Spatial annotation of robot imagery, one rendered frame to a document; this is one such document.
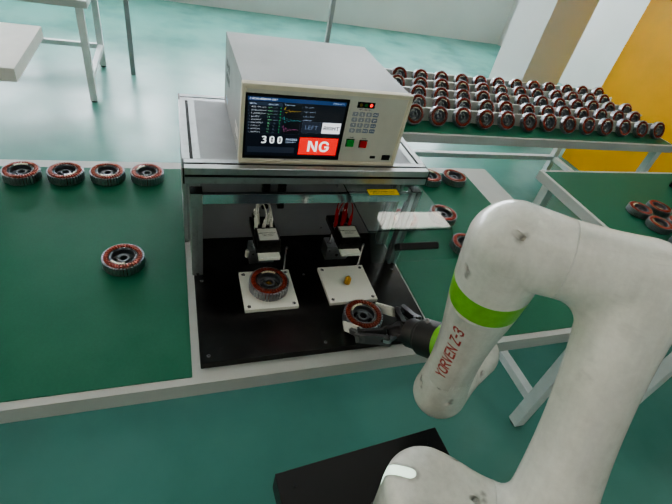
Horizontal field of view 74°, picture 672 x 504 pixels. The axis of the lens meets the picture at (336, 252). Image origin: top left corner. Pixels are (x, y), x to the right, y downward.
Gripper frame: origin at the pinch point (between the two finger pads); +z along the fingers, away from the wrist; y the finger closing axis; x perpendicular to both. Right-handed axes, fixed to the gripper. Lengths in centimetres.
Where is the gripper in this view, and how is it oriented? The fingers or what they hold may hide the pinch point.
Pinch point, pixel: (363, 317)
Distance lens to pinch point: 126.0
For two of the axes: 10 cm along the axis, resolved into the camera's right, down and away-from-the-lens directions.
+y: 7.4, -3.2, 6.0
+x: -1.7, -9.4, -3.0
